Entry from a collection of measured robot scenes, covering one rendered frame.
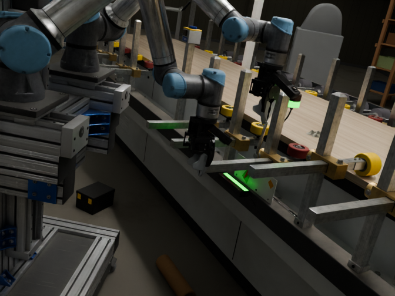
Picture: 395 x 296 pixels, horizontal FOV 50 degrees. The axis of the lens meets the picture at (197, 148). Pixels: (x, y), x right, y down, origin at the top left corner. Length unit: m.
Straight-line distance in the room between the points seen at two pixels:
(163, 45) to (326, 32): 6.54
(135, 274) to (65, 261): 0.44
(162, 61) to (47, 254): 1.08
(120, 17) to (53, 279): 1.09
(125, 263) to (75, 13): 1.53
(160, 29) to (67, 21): 0.33
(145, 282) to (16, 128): 1.22
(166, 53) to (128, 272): 1.30
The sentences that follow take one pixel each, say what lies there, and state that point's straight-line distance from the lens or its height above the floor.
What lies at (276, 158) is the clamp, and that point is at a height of 0.87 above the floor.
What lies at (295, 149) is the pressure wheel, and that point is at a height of 0.90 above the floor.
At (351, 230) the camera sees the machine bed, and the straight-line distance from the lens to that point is 1.67.
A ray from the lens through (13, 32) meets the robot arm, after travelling 1.09.
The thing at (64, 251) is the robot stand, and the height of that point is 0.21.
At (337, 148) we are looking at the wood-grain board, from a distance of 1.81.
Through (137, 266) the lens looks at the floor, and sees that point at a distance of 2.34.
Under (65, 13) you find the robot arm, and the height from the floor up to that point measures 1.30.
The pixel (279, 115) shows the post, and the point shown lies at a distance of 1.58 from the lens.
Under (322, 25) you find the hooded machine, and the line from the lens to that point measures 7.77.
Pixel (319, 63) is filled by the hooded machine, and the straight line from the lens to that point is 7.78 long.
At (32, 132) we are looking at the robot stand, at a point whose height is 0.96.
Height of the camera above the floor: 1.40
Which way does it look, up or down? 20 degrees down
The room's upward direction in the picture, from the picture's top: 10 degrees clockwise
